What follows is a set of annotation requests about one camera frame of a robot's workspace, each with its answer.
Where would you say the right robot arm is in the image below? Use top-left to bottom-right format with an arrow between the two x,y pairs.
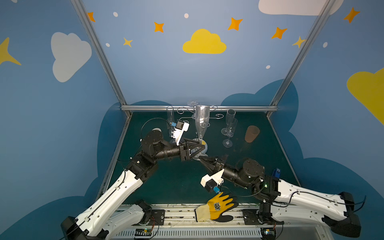
199,156 -> 362,238

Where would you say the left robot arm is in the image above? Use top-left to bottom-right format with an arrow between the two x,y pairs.
61,129 -> 207,240

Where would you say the chrome wine glass rack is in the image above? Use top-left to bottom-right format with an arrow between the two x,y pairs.
177,101 -> 224,161

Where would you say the brown oval pad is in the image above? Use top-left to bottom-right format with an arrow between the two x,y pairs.
245,126 -> 261,143

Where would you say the yellow black work glove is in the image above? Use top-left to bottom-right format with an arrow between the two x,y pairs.
195,192 -> 239,223

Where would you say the right controller board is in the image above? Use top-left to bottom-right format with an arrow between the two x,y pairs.
261,228 -> 277,240

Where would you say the controller board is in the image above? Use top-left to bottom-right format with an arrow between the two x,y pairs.
261,228 -> 277,240
133,228 -> 154,240

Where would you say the left controller board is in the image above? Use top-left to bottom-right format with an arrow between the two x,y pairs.
133,228 -> 154,240

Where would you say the blue handled tool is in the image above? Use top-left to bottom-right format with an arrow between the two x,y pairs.
272,168 -> 281,179

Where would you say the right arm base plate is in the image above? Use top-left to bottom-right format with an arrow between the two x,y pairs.
242,209 -> 271,225

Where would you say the aluminium rail base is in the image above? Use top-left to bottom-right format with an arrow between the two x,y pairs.
110,203 -> 332,240

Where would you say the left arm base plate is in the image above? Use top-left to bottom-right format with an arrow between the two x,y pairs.
147,209 -> 165,226

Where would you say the horizontal aluminium frame bar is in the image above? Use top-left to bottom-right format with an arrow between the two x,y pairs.
121,105 -> 278,112

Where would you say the right aluminium frame post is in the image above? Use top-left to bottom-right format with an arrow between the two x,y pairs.
266,0 -> 336,119

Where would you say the aluminium frame post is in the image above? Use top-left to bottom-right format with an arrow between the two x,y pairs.
71,0 -> 127,106
266,0 -> 336,119

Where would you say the left aluminium frame post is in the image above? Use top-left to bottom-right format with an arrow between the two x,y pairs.
71,0 -> 127,106

